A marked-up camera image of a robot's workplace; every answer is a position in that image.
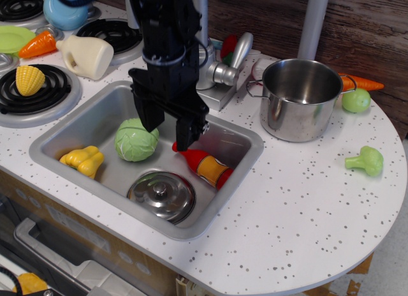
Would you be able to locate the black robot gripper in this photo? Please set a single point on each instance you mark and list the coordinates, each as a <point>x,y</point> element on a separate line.
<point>168,86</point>

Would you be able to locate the steel pot lid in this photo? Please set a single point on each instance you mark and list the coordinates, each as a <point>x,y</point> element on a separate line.
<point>168,195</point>

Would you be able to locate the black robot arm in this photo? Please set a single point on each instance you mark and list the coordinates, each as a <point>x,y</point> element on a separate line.
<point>148,13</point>

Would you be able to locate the stainless steel pot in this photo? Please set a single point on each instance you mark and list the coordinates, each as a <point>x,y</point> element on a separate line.
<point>298,98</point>

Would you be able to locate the green toy cabbage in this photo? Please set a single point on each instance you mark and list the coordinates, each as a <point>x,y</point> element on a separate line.
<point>133,142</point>

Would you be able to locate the red toy ketchup bottle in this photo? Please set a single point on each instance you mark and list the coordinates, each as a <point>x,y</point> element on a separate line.
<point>206,166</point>

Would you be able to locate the silver toy faucet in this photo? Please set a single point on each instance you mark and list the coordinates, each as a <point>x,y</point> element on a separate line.
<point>220,72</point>

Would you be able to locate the yellow toy bell pepper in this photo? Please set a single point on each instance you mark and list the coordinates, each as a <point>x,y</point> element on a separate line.
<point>87,161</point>

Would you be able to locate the red toy pepper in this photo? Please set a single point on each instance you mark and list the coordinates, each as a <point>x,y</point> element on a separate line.
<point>228,48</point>

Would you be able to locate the pink white toy slice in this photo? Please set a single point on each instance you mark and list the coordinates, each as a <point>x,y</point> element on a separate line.
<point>259,67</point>

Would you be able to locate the cream toy milk jug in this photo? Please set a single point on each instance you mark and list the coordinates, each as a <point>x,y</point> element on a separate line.
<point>87,57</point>

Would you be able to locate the front left stove burner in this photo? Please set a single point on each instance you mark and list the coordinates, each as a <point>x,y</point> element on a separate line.
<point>59,94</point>

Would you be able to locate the yellow toy corn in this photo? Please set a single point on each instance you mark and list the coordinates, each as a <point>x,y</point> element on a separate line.
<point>29,80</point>

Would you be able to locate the orange toy carrot left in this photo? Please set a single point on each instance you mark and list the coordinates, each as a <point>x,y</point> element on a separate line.
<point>43,43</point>

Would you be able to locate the orange toy carrot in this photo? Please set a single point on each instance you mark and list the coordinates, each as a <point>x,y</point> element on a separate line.
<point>43,43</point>
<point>363,83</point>

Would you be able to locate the blue toy bowl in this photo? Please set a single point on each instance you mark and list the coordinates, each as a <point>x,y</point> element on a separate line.
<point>64,17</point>

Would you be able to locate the green toy plate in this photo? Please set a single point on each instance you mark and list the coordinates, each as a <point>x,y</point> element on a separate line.
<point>14,38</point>

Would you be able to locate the orange toy carrot right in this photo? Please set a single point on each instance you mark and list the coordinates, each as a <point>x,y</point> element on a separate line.
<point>363,83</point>

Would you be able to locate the green toy apple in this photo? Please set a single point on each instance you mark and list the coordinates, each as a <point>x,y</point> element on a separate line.
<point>357,101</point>

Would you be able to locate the back left stove burner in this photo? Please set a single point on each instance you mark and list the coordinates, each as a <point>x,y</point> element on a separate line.
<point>23,13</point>

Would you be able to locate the green toy broccoli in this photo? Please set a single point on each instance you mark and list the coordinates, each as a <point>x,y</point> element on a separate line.
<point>369,159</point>

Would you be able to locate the yellow toy on floor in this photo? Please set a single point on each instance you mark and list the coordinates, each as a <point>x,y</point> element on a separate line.
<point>31,283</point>

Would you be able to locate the grey left support post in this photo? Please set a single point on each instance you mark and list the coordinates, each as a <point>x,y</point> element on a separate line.
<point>131,17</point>

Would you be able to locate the grey support post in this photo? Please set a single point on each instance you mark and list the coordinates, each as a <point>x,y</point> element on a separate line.
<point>312,27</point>
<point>131,17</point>

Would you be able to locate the toy oven door handle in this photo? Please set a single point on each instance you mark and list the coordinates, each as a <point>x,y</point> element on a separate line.
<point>62,260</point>

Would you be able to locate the grey right support post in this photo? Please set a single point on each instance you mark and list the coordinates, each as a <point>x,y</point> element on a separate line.
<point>312,27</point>

